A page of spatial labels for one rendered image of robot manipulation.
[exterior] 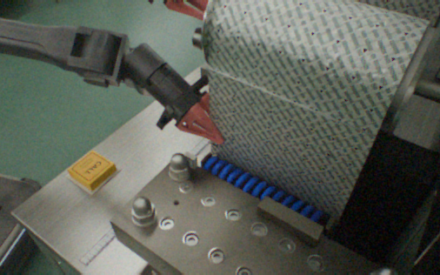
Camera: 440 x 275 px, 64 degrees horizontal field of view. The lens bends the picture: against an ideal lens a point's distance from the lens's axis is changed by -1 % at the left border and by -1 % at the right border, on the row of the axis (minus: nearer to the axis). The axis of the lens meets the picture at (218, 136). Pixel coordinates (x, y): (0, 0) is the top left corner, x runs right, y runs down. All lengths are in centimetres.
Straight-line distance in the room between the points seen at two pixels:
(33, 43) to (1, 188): 125
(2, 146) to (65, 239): 172
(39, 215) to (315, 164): 53
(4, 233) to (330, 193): 136
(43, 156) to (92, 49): 167
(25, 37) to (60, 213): 33
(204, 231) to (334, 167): 20
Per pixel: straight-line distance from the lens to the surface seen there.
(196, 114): 55
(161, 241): 53
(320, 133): 47
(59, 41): 62
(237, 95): 50
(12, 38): 65
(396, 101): 42
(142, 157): 81
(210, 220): 54
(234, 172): 58
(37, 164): 220
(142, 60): 58
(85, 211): 75
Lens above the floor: 149
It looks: 45 degrees down
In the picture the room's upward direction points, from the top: straight up
